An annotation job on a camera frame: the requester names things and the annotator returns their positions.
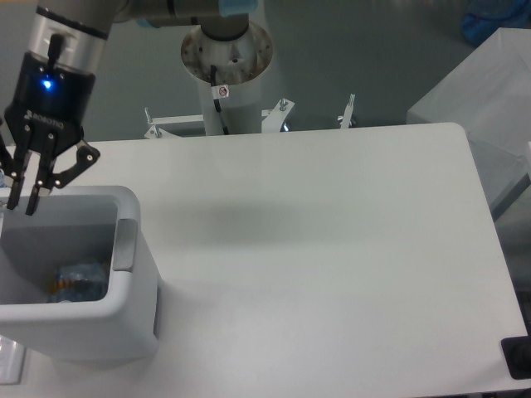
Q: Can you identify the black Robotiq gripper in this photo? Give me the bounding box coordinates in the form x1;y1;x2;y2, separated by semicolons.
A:
0;51;102;216

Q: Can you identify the crushed clear plastic bottle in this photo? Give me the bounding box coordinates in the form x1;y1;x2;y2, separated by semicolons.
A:
47;260;110;303

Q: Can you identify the blue snack wrapper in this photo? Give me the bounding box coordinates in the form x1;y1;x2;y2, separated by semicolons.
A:
47;269;68;296

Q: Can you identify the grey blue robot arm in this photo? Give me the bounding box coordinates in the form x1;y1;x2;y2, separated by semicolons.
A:
1;1;259;215

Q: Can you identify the white trash can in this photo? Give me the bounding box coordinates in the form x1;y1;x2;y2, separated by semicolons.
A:
1;186;162;361

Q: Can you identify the blue white packet at left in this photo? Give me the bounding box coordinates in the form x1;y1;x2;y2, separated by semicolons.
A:
0;171;7;188

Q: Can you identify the white covered side table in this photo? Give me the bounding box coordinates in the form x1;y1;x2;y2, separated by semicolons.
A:
407;28;530;218

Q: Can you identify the blue bag in background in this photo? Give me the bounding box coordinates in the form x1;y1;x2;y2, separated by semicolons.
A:
460;1;530;47

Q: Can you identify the black device at table edge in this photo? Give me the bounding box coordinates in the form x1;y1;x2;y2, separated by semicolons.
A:
501;336;530;380

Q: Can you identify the black cable on pedestal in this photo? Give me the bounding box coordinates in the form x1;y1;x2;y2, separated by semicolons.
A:
209;65;230;136

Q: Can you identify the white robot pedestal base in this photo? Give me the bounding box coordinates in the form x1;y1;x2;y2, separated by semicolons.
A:
144;22;357;140

